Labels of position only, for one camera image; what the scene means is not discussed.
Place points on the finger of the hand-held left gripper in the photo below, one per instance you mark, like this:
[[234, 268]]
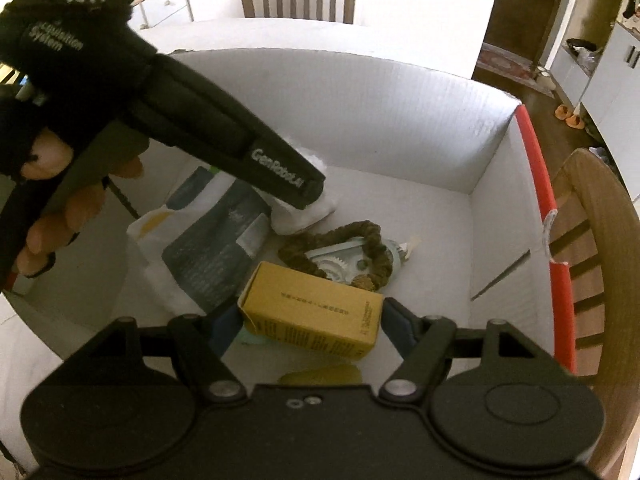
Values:
[[312, 182]]

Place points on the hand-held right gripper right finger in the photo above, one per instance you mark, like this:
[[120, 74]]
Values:
[[400, 322]]

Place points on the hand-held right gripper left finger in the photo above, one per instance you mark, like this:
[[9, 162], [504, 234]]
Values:
[[227, 327]]

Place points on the white tissue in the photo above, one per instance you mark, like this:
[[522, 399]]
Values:
[[300, 215]]

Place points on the brown fuzzy scrunchie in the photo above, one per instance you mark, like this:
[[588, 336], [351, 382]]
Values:
[[375, 245]]

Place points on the pale green gear toy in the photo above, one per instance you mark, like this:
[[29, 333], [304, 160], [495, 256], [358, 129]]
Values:
[[345, 260]]

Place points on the yellow carton box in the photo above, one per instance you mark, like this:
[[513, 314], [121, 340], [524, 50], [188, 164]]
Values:
[[310, 312]]

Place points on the grey and white pouch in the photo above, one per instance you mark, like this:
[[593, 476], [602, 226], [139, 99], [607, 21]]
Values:
[[215, 240]]

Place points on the red and white cardboard box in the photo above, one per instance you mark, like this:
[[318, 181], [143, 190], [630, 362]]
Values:
[[400, 130]]

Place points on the person's left hand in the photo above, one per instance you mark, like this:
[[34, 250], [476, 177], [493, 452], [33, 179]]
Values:
[[47, 157]]

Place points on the white wooden sideboard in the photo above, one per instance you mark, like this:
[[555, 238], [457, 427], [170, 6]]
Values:
[[165, 5]]

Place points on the patterned door rug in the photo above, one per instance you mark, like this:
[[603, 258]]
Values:
[[510, 67]]

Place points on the white slippers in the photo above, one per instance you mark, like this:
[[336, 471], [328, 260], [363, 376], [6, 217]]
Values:
[[544, 79]]

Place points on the orange slippers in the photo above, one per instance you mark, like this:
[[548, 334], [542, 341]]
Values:
[[570, 116]]

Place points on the dark brown door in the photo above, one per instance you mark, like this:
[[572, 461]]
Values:
[[530, 0]]

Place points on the black shoes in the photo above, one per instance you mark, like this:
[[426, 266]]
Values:
[[580, 43]]

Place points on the white plastic bag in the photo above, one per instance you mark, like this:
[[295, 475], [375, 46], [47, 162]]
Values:
[[587, 57]]

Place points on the white hallway cabinet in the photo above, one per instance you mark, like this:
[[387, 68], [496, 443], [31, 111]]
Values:
[[615, 85]]

